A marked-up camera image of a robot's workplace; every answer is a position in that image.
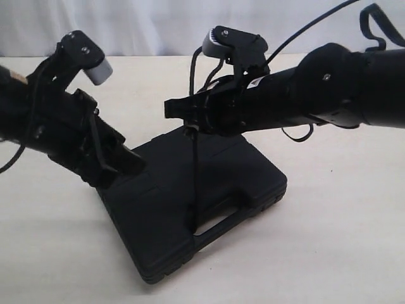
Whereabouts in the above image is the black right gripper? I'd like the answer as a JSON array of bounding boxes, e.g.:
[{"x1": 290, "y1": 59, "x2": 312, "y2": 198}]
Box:
[{"x1": 164, "y1": 75, "x2": 253, "y2": 136}]

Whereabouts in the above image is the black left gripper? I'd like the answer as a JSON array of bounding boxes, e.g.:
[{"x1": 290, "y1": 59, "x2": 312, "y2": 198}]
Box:
[{"x1": 31, "y1": 89, "x2": 146, "y2": 187}]

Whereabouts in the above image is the black braided rope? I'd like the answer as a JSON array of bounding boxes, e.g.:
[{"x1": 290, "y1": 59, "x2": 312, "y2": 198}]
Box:
[{"x1": 185, "y1": 46, "x2": 228, "y2": 232}]

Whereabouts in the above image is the black plastic tool case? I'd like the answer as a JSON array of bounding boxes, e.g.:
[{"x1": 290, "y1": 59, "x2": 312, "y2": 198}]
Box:
[{"x1": 97, "y1": 128, "x2": 287, "y2": 284}]

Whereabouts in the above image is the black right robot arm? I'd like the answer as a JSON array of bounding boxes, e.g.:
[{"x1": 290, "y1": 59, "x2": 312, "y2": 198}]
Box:
[{"x1": 164, "y1": 43, "x2": 404, "y2": 137}]

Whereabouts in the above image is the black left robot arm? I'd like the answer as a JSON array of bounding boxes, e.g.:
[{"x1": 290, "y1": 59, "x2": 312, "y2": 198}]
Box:
[{"x1": 1, "y1": 66, "x2": 146, "y2": 189}]

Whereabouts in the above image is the white backdrop curtain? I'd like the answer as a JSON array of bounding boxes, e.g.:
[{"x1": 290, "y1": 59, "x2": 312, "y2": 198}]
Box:
[{"x1": 0, "y1": 0, "x2": 405, "y2": 60}]

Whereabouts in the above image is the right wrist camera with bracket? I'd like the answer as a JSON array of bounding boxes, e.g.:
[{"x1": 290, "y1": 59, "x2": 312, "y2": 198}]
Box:
[{"x1": 202, "y1": 25, "x2": 270, "y2": 79}]

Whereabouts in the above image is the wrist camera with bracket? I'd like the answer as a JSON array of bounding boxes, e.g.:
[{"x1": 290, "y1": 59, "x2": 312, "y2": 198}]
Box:
[
  {"x1": 52, "y1": 30, "x2": 113, "y2": 90},
  {"x1": 202, "y1": 25, "x2": 270, "y2": 79}
]

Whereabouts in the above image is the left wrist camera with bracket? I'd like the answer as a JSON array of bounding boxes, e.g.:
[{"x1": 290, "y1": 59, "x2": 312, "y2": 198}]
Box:
[{"x1": 52, "y1": 30, "x2": 113, "y2": 90}]

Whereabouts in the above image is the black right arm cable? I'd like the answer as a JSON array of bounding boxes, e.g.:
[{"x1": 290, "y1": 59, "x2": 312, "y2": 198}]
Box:
[{"x1": 262, "y1": 0, "x2": 405, "y2": 143}]

